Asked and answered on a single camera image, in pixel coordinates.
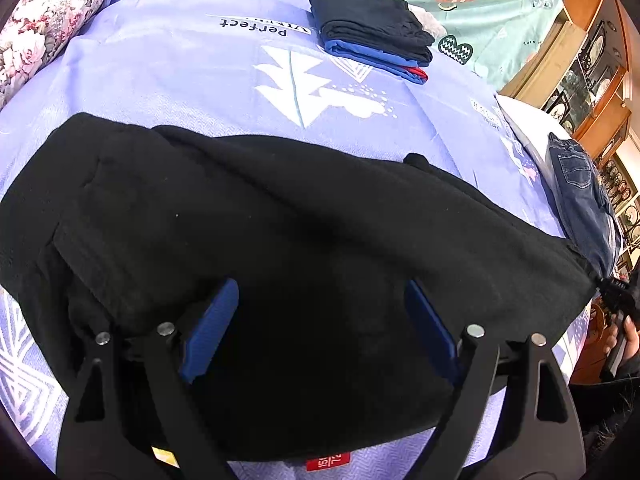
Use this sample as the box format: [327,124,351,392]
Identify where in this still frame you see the black pants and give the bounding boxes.
[309,0,436,67]
[0,111,601,463]

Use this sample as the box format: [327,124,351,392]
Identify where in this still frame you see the purple printed bed sheet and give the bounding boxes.
[0,0,596,480]

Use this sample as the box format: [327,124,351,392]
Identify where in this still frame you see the red label tag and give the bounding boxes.
[306,450,351,473]

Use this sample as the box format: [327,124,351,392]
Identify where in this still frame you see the folded black pants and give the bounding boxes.
[309,0,436,67]

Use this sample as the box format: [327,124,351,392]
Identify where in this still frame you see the teal heart printed sheet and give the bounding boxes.
[165,0,568,92]

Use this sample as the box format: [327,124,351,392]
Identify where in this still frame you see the floral bolster pillow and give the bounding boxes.
[0,0,115,111]

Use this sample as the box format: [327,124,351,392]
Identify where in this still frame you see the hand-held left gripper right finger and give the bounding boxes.
[404,279,587,480]

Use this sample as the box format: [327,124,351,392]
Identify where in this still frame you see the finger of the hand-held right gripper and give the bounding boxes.
[596,276,633,315]

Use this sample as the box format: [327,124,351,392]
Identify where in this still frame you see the light wooden board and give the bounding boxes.
[500,20,589,109]

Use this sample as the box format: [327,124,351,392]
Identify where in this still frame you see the wooden display cabinet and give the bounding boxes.
[500,0,640,281]

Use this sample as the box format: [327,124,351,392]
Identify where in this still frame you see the person's right hand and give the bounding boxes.
[601,317,640,361]

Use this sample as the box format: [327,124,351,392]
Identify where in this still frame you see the grey cloth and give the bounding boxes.
[411,5,449,41]

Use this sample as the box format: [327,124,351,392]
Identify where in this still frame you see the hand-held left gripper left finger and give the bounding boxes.
[55,277,241,480]

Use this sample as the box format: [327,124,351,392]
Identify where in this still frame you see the white pillow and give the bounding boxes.
[495,94,566,186]

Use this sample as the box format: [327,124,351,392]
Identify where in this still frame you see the person's right forearm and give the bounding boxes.
[569,352,640,463]

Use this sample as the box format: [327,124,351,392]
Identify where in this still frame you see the folded blue garment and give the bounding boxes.
[324,39,428,86]

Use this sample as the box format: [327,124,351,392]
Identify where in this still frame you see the blue jeans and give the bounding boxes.
[545,132,624,277]

